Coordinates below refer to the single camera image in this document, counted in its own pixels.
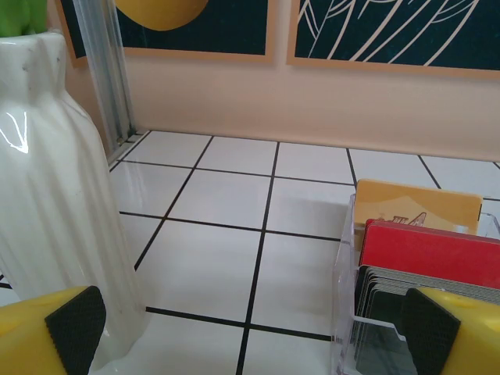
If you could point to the red and yellow box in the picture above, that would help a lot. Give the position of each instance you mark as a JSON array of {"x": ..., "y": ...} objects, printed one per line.
[{"x": 343, "y": 281}]

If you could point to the wall panel with gold oval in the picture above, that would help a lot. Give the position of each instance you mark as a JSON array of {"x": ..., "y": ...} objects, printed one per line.
[{"x": 234, "y": 23}]

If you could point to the grey card stack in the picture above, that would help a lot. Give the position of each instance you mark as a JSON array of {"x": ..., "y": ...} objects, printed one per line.
[{"x": 384, "y": 312}]

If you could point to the red card stack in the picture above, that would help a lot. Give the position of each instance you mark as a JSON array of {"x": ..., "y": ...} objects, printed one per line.
[{"x": 390, "y": 222}]

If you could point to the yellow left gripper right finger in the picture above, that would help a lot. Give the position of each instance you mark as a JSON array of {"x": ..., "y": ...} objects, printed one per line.
[{"x": 461, "y": 336}]

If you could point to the artificial tulip bouquet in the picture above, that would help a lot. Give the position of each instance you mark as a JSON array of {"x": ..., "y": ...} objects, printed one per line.
[{"x": 19, "y": 15}]

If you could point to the white ribbed ceramic vase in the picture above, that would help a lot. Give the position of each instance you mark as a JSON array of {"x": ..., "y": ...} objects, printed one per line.
[{"x": 51, "y": 187}]

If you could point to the wall panel with feather leaves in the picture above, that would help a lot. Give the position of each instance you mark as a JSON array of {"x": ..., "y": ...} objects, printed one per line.
[{"x": 390, "y": 31}]

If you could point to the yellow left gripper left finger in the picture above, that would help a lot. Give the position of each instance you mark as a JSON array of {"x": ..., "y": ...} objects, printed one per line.
[{"x": 35, "y": 336}]

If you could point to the aluminium corner post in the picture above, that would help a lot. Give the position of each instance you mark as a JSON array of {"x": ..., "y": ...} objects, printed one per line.
[{"x": 105, "y": 78}]

